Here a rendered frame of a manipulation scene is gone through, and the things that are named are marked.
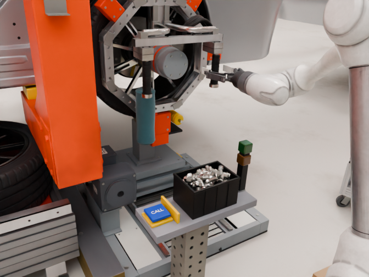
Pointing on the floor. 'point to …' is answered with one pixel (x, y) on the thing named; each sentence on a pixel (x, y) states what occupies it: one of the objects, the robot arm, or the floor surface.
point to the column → (189, 253)
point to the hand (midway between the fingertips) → (214, 69)
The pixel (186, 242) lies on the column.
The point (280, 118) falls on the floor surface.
